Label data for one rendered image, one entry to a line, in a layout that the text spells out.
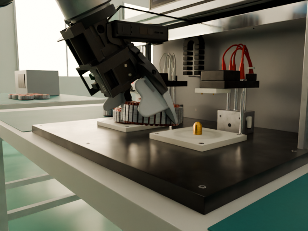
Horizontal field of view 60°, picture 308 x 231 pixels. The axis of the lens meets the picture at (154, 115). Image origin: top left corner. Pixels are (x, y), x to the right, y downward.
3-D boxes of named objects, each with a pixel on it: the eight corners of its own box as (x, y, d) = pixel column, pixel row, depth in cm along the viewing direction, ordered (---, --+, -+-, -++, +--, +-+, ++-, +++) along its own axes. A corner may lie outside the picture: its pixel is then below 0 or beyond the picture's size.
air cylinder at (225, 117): (242, 134, 63) (243, 112, 63) (216, 130, 69) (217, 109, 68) (254, 132, 67) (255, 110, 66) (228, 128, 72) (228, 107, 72)
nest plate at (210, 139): (201, 151, 48) (202, 145, 48) (149, 138, 59) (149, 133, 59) (246, 140, 58) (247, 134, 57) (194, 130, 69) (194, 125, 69)
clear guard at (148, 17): (98, 29, 57) (97, 0, 56) (56, 42, 75) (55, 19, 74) (199, 43, 77) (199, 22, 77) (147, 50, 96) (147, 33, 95)
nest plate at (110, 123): (125, 132, 66) (125, 127, 66) (96, 124, 78) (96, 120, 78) (169, 126, 76) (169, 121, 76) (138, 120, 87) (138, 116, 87)
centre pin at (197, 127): (198, 135, 57) (198, 122, 57) (191, 134, 58) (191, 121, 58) (203, 134, 58) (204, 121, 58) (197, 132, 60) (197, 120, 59)
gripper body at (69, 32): (92, 99, 45) (52, 31, 40) (128, 74, 49) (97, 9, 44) (116, 101, 39) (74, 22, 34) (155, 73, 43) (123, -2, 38)
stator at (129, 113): (146, 128, 41) (148, 104, 41) (108, 120, 50) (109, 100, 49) (194, 125, 48) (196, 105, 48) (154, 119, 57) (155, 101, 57)
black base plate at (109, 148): (204, 215, 30) (204, 196, 29) (31, 132, 78) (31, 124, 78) (339, 148, 60) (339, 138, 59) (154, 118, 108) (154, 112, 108)
